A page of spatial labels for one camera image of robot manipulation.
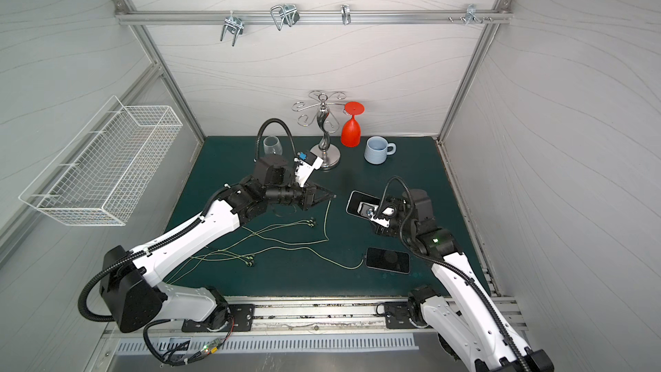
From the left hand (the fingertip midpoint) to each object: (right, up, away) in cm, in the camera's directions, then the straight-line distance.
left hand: (328, 196), depth 69 cm
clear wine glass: (-23, +16, +28) cm, 39 cm away
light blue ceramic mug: (+20, +14, +41) cm, 48 cm away
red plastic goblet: (+8, +22, +27) cm, 36 cm away
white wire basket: (-61, +6, -1) cm, 62 cm away
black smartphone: (+8, -1, +7) cm, 11 cm away
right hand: (+16, -3, +8) cm, 18 cm away
